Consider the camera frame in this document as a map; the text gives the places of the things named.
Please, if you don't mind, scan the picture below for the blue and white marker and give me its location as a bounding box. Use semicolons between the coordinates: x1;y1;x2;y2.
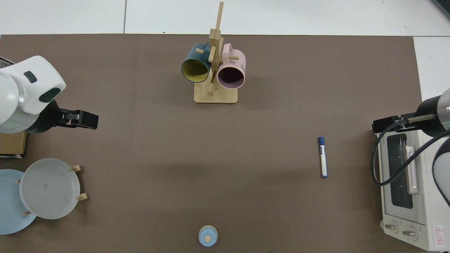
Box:
317;137;328;179

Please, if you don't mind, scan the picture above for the wooden plate rack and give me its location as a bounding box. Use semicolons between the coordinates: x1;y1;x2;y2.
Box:
16;164;88;215

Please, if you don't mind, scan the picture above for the grey plate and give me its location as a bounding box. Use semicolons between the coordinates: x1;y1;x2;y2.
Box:
19;158;81;220

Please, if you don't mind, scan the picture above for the pale toaster oven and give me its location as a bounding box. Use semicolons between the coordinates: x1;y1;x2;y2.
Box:
374;128;450;252

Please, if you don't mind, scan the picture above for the light blue plate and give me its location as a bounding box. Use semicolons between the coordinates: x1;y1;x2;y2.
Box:
0;169;37;235

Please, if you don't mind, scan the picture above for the teal cup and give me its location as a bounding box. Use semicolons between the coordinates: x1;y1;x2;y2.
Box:
181;43;211;83

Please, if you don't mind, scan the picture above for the brown table cloth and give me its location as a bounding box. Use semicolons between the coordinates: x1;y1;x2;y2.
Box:
0;34;424;253

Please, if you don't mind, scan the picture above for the wooden cup stand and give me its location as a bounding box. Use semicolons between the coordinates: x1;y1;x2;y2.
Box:
194;2;238;104

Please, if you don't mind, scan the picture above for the pink cup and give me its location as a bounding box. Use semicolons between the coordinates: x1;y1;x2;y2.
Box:
217;43;246;89

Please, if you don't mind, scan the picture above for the small blue round thing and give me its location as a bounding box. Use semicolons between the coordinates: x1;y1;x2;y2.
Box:
198;225;218;247

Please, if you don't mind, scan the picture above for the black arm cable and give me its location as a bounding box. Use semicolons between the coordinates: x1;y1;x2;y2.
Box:
371;121;450;186

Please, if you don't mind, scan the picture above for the wire basket with wooden floor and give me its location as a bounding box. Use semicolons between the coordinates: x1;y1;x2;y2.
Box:
0;56;28;158

